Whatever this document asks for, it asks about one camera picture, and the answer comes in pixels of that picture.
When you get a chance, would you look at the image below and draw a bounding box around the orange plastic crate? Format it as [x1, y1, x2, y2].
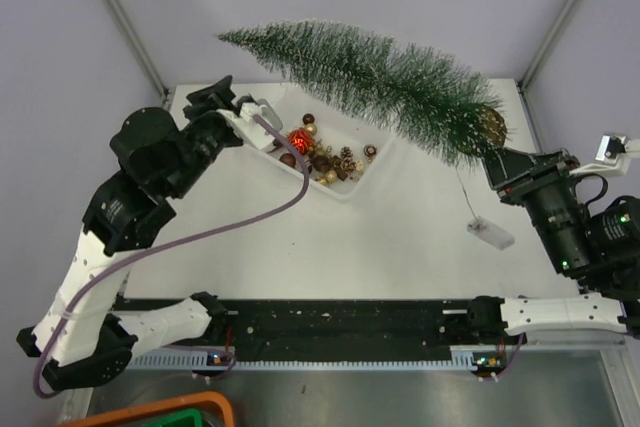
[62, 391, 237, 427]

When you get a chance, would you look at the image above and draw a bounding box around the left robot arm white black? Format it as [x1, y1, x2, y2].
[16, 76, 243, 399]

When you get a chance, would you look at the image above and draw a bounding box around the brown pine cone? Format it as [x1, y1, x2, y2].
[340, 146, 353, 160]

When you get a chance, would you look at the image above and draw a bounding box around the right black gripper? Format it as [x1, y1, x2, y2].
[476, 141, 594, 277]

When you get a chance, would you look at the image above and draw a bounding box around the white plastic basket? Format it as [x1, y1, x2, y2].
[238, 83, 393, 201]

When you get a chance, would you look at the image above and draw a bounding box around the gold small bauble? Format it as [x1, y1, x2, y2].
[304, 123, 318, 136]

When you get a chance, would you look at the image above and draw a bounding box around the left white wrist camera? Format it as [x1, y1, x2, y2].
[217, 95, 283, 151]

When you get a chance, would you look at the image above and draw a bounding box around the red glitter bauble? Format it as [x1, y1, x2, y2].
[287, 128, 313, 156]

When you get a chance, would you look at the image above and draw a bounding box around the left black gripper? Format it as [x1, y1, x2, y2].
[164, 74, 247, 200]

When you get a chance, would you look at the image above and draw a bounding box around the grey cable duct strip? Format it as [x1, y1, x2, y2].
[129, 349, 506, 373]

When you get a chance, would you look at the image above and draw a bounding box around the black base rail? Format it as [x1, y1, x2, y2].
[169, 296, 531, 363]

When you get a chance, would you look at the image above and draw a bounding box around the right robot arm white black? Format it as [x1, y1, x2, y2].
[466, 148, 639, 343]

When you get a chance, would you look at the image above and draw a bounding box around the dark brown small bauble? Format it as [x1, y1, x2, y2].
[302, 113, 315, 125]

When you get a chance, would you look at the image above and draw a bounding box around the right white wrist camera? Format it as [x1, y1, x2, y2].
[571, 133, 639, 178]

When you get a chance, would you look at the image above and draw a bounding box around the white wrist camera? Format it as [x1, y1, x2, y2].
[571, 133, 639, 178]
[217, 95, 283, 151]

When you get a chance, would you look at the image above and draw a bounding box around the green plastic crate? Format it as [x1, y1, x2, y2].
[142, 408, 204, 427]

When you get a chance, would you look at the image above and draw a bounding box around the small green christmas tree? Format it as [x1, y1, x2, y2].
[216, 19, 508, 166]

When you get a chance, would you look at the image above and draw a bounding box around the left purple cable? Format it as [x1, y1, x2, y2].
[32, 114, 311, 398]

